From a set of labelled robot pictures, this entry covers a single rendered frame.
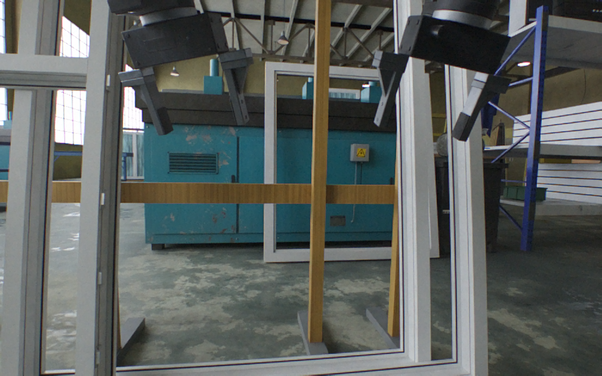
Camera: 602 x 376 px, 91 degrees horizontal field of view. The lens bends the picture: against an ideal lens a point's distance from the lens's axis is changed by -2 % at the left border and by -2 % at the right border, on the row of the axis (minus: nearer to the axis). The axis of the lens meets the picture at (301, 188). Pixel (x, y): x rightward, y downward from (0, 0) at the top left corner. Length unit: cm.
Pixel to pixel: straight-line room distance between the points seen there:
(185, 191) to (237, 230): 141
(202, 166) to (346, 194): 152
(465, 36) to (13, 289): 110
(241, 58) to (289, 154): 200
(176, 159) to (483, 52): 223
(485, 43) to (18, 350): 118
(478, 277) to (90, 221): 103
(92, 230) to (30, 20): 60
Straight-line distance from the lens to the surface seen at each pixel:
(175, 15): 47
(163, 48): 49
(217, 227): 248
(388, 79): 47
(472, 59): 50
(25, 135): 106
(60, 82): 103
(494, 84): 54
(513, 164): 1326
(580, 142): 373
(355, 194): 115
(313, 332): 123
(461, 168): 103
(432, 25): 46
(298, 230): 249
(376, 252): 234
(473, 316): 104
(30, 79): 107
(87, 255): 89
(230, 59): 46
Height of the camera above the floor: 69
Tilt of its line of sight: 4 degrees down
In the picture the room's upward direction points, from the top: 1 degrees clockwise
